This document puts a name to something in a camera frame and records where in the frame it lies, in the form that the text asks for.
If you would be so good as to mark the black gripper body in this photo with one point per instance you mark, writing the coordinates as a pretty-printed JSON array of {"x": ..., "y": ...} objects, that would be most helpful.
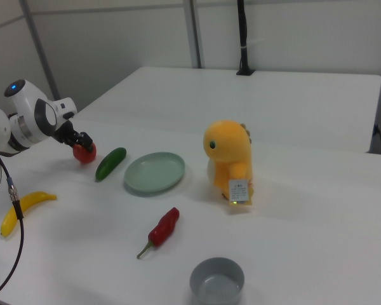
[{"x": 65, "y": 131}]

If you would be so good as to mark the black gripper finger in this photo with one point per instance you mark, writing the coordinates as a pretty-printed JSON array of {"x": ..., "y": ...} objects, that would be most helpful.
[
  {"x": 73, "y": 143},
  {"x": 85, "y": 139}
]

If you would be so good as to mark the red apple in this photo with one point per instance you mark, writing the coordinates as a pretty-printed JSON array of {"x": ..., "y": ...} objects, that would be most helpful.
[{"x": 85, "y": 156}]

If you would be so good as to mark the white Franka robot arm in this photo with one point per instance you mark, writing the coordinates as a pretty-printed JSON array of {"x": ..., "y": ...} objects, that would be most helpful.
[{"x": 22, "y": 105}]

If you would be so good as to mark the small grey bowl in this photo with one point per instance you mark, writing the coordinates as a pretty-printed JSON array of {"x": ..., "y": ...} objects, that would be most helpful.
[{"x": 217, "y": 282}]

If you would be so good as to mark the green cucumber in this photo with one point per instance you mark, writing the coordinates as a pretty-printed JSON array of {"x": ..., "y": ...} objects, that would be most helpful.
[{"x": 109, "y": 163}]

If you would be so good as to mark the yellow banana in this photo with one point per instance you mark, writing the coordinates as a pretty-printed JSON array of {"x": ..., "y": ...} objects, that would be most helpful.
[{"x": 31, "y": 200}]

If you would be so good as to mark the pale green plate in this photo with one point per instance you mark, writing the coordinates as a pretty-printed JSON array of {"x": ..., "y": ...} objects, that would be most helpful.
[{"x": 154, "y": 173}]

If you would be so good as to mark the red chili pepper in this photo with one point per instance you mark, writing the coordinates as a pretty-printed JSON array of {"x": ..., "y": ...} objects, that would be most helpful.
[{"x": 165, "y": 227}]

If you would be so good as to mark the orange dinosaur plush toy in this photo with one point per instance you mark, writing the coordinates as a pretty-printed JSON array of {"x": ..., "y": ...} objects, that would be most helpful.
[{"x": 228, "y": 146}]

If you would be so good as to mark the white paper hang tag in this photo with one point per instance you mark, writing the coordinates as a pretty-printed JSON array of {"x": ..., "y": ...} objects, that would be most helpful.
[{"x": 239, "y": 192}]

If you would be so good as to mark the black pole with clamp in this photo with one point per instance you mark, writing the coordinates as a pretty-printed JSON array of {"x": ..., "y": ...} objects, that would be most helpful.
[{"x": 244, "y": 38}]

